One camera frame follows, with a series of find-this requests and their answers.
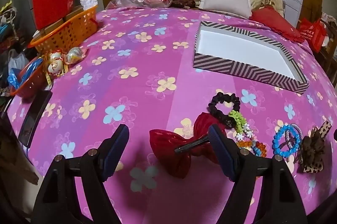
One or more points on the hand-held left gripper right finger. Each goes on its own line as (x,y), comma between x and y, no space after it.
(223,154)

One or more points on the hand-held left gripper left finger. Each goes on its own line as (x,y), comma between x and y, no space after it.
(115,154)

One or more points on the black scrunchie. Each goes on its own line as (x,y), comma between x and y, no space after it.
(212,108)

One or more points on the red bow hair clip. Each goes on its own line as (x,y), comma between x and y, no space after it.
(163,145)

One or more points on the striped cardboard box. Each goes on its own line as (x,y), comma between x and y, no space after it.
(237,72)

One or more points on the leopard print bow hair clip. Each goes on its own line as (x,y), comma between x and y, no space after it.
(312,145)

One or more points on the black phone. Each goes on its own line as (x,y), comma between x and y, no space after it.
(34,116)

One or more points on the pink floral bedsheet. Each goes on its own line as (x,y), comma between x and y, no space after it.
(131,55)

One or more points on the wrapped candy ball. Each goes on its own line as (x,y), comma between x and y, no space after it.
(55,66)
(55,56)
(73,54)

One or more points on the red plastic colander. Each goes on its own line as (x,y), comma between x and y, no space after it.
(29,84)

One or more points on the blue plastic wrapper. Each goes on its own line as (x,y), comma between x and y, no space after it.
(15,76)

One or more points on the orange plastic basket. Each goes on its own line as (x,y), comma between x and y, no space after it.
(76,26)

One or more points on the white plastic bag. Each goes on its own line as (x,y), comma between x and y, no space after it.
(17,62)

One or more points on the brown cardboard box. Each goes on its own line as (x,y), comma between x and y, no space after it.
(76,13)
(54,26)

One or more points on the red ruffled cushion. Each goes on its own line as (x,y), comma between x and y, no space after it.
(273,20)

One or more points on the wooden shelf rack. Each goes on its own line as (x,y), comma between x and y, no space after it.
(327,55)

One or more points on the red shopping bag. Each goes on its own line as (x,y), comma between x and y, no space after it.
(312,34)

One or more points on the white tissue paper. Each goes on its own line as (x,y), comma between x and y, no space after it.
(88,3)

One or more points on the red gift bag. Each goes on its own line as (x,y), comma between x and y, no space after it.
(52,0)

